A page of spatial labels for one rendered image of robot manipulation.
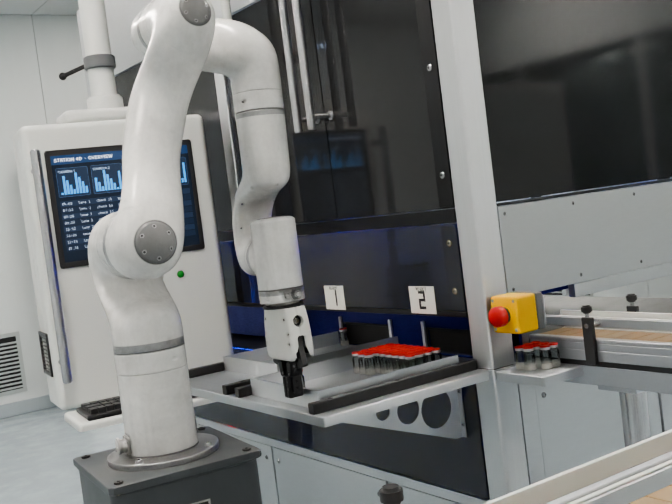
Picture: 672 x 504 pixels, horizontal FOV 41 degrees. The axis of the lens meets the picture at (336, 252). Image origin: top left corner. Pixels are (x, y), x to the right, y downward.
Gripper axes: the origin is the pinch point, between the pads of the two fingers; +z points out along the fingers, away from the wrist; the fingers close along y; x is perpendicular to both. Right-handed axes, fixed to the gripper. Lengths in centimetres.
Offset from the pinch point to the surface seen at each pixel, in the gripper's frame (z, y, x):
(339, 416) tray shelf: 5.0, -10.9, -2.3
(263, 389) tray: 2.5, 14.9, -1.7
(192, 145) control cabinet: -54, 87, -28
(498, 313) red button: -8.3, -19.2, -35.5
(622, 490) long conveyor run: -4, -92, 21
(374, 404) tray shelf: 4.6, -10.9, -10.2
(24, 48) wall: -178, 544, -121
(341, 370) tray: 3.6, 19.5, -23.9
